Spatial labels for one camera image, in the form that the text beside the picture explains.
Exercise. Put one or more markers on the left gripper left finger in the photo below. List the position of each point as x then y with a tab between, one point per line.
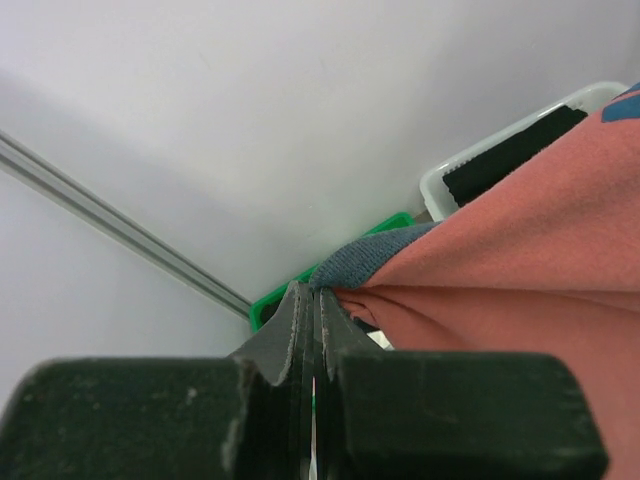
243	416

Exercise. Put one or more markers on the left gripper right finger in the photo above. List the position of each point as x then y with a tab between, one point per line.
445	415

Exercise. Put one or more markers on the red tank top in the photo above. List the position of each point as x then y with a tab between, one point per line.
545	261

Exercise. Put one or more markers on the white plastic basket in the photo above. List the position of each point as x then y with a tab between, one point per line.
437	198

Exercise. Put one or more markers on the black folded garment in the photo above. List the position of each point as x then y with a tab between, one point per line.
474	177

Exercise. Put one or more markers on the grey aluminium frame post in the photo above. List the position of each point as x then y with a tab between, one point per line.
44	178

